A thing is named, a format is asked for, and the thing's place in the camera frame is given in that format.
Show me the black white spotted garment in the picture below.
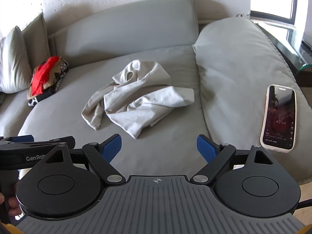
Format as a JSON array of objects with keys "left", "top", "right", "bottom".
[{"left": 28, "top": 86, "right": 58, "bottom": 107}]

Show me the pile of red patterned clothes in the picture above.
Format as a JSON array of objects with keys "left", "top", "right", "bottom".
[{"left": 27, "top": 58, "right": 69, "bottom": 100}]

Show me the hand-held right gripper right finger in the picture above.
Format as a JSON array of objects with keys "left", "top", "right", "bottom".
[{"left": 190, "top": 134, "right": 275, "bottom": 184}]

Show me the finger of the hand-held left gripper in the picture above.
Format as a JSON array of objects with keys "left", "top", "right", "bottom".
[{"left": 0, "top": 135, "right": 76, "bottom": 150}]

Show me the glass side table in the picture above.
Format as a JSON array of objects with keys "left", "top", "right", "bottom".
[{"left": 253, "top": 21, "right": 312, "bottom": 88}]

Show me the grey sofa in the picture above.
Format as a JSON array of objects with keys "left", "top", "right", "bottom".
[{"left": 0, "top": 0, "right": 312, "bottom": 186}]

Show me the light grey throw pillow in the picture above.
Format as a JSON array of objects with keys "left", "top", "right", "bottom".
[{"left": 0, "top": 26, "right": 33, "bottom": 94}]

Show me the olive throw pillow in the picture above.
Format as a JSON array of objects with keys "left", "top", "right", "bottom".
[{"left": 22, "top": 12, "right": 51, "bottom": 71}]

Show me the red garment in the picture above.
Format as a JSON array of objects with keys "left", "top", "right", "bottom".
[{"left": 31, "top": 56, "right": 60, "bottom": 96}]

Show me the smartphone in white case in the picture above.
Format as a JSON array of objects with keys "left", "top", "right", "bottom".
[{"left": 260, "top": 84, "right": 297, "bottom": 153}]

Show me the person's left hand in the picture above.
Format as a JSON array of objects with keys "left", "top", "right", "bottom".
[{"left": 0, "top": 192, "right": 22, "bottom": 221}]

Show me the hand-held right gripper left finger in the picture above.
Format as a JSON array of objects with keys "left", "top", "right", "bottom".
[{"left": 45, "top": 134, "right": 126, "bottom": 185}]

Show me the black white lattice garment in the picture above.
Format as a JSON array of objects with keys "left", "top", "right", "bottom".
[{"left": 57, "top": 60, "right": 69, "bottom": 80}]

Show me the white t-shirt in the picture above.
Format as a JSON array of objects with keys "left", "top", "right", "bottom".
[{"left": 81, "top": 60, "right": 195, "bottom": 140}]

